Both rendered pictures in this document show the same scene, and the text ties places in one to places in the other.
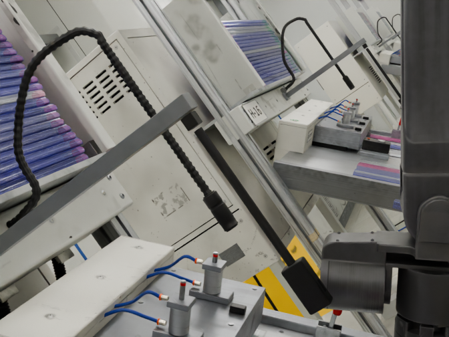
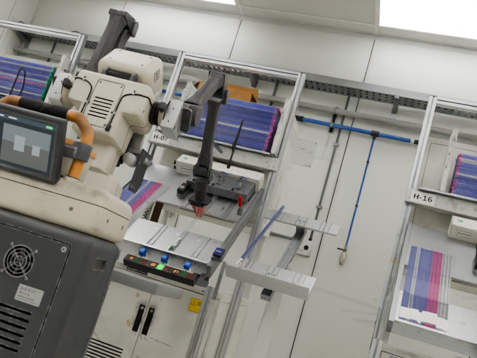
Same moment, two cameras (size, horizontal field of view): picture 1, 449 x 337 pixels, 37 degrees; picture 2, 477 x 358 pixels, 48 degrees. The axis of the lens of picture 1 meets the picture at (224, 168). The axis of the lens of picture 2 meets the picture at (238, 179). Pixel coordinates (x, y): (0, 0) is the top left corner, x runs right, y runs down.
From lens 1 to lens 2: 275 cm
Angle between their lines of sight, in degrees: 86
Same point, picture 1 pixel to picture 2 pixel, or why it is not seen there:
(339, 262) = not seen: hidden behind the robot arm
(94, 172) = not seen: hidden behind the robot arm
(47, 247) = (236, 160)
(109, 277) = (238, 172)
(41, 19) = not seen: outside the picture
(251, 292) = (243, 192)
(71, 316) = (219, 168)
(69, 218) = (249, 159)
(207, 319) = (228, 185)
